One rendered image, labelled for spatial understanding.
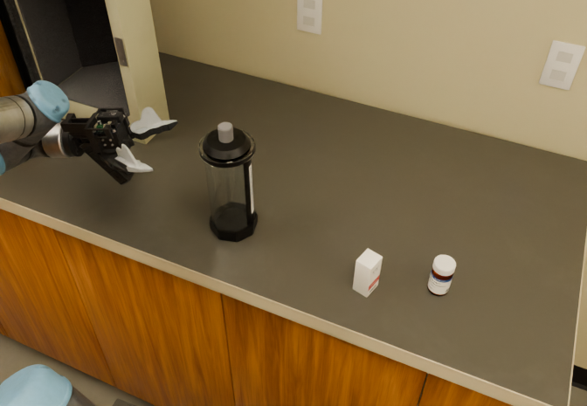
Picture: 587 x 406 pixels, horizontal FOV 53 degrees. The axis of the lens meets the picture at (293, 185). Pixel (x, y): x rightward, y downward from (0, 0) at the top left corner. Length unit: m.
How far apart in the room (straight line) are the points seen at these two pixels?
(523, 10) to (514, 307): 0.66
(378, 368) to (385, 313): 0.14
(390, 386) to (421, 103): 0.75
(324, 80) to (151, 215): 0.65
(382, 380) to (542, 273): 0.39
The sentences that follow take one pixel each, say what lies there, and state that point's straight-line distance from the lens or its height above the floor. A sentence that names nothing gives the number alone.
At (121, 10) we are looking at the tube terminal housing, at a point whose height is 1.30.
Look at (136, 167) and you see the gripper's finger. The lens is 1.14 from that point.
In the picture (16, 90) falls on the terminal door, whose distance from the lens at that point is 1.62.
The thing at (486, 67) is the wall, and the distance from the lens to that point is 1.54.
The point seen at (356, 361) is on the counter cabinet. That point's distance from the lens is 1.26.
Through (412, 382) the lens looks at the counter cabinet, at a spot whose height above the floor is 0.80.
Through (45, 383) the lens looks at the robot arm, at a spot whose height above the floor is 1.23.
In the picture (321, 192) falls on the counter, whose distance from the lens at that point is 1.36.
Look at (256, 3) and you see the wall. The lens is 1.67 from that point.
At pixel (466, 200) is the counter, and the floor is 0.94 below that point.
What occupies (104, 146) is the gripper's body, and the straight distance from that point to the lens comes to 1.21.
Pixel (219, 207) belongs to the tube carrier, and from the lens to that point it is 1.19.
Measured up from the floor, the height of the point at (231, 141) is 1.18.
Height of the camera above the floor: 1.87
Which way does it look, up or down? 43 degrees down
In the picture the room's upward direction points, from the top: 1 degrees clockwise
